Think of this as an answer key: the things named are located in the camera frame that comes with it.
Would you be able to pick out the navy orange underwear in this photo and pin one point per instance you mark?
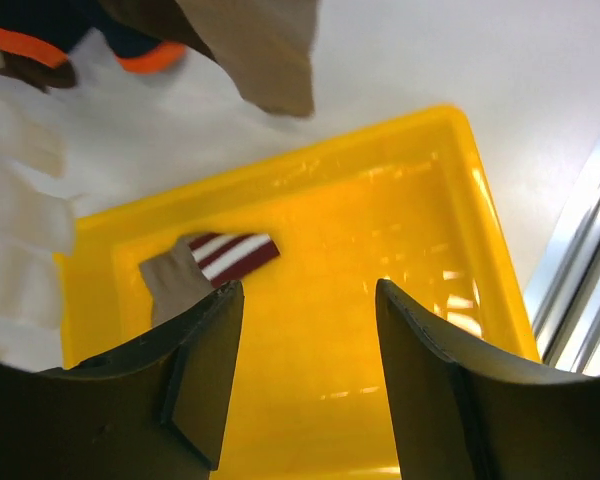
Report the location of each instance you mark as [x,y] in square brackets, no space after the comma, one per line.
[48,31]

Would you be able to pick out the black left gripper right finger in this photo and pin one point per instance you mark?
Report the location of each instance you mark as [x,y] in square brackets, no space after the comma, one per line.
[462,408]

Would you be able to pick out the yellow plastic tray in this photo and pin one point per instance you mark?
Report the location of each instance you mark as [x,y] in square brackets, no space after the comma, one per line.
[405,200]

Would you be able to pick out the aluminium frame rail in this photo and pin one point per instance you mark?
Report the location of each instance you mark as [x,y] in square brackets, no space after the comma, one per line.
[563,295]

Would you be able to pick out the beige sock maroon cuff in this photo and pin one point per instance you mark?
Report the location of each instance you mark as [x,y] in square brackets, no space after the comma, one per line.
[264,46]

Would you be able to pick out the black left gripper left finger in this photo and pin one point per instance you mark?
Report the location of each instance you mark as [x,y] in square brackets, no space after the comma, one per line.
[154,407]

